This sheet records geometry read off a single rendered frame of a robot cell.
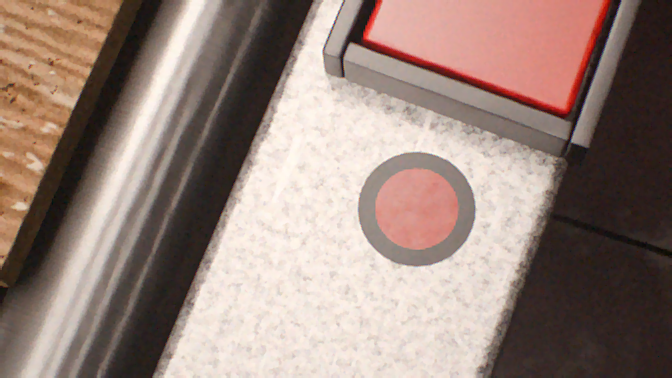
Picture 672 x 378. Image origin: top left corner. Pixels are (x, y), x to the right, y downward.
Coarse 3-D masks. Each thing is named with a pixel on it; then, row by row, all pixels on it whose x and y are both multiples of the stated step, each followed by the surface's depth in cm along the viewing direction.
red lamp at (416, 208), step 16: (400, 176) 36; (416, 176) 36; (432, 176) 36; (384, 192) 36; (400, 192) 36; (416, 192) 36; (432, 192) 36; (448, 192) 36; (384, 208) 36; (400, 208) 36; (416, 208) 36; (432, 208) 36; (448, 208) 36; (384, 224) 36; (400, 224) 36; (416, 224) 36; (432, 224) 36; (448, 224) 36; (400, 240) 36; (416, 240) 36; (432, 240) 36
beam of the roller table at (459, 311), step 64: (320, 0) 38; (320, 64) 37; (320, 128) 37; (384, 128) 37; (448, 128) 37; (256, 192) 37; (320, 192) 36; (512, 192) 36; (256, 256) 36; (320, 256) 36; (512, 256) 36; (192, 320) 36; (256, 320) 36; (320, 320) 36; (384, 320) 35; (448, 320) 35; (512, 320) 36
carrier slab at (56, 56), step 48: (0, 0) 36; (48, 0) 36; (96, 0) 36; (0, 48) 36; (48, 48) 36; (96, 48) 36; (0, 96) 35; (48, 96) 35; (96, 96) 37; (0, 144) 35; (48, 144) 35; (0, 192) 35; (48, 192) 36; (0, 240) 34
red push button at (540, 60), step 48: (384, 0) 36; (432, 0) 36; (480, 0) 36; (528, 0) 36; (576, 0) 36; (384, 48) 36; (432, 48) 36; (480, 48) 36; (528, 48) 36; (576, 48) 36; (528, 96) 35; (576, 96) 36
